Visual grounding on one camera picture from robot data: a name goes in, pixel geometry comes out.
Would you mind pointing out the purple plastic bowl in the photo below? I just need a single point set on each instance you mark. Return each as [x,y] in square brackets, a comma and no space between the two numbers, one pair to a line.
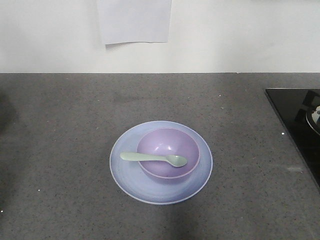
[168,141]

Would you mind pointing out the pale green plastic spoon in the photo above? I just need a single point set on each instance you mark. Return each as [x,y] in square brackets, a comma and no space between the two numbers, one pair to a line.
[174,160]

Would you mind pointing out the light blue plate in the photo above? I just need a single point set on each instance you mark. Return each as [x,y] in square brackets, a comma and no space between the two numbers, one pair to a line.
[133,181]

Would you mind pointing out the white paper sheet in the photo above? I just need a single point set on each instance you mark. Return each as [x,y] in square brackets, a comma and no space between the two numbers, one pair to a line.
[134,21]

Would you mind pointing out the black gas stove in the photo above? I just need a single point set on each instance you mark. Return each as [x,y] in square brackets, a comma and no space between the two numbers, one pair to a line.
[299,111]

